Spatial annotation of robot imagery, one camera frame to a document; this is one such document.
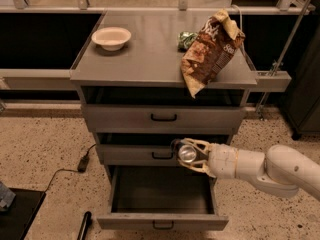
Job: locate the grey drawer cabinet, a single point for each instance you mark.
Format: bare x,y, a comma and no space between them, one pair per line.
151,58

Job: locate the grey middle drawer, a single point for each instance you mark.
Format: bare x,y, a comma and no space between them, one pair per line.
145,149

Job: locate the black power adapter with cable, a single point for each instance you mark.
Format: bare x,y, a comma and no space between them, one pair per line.
81,167

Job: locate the dark cabinet at right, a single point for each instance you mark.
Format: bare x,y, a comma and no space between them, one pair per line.
301,103

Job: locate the grey bottom drawer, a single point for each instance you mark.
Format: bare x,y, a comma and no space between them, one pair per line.
161,198

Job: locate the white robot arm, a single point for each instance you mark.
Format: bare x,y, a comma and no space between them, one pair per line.
281,171

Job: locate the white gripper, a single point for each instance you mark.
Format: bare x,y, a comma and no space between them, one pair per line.
222,160

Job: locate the green crumpled snack bag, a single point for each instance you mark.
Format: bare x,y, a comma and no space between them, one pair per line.
185,39

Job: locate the metal diagonal pole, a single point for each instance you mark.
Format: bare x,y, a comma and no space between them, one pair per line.
262,75

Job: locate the brown chip bag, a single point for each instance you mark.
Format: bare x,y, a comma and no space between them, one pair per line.
213,48

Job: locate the white bowl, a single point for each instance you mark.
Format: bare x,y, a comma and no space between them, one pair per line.
111,38

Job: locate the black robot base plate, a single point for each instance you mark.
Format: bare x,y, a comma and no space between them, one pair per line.
16,221

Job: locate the grey top drawer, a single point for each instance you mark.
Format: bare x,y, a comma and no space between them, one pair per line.
162,110

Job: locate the redbull can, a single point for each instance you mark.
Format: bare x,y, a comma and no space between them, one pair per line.
184,152

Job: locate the blue grey object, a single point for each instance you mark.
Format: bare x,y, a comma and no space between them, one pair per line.
7,197

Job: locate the grey drawer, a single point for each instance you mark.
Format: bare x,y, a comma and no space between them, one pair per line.
161,198
145,149
162,110

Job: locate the black cylindrical handle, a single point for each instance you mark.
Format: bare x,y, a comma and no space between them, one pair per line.
85,224

